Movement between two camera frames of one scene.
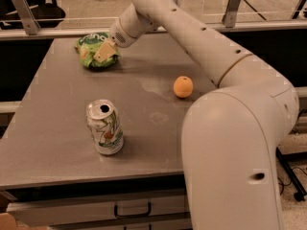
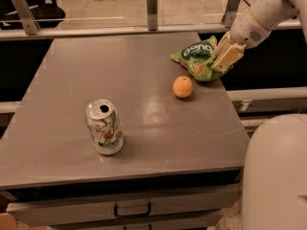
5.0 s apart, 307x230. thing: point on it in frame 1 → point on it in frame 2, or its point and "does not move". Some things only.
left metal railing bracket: (30, 22) does not move
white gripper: (123, 38) → (246, 32)
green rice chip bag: (86, 46) → (198, 58)
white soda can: (106, 127) does not move
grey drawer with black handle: (27, 213) does not move
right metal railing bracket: (229, 16) does not move
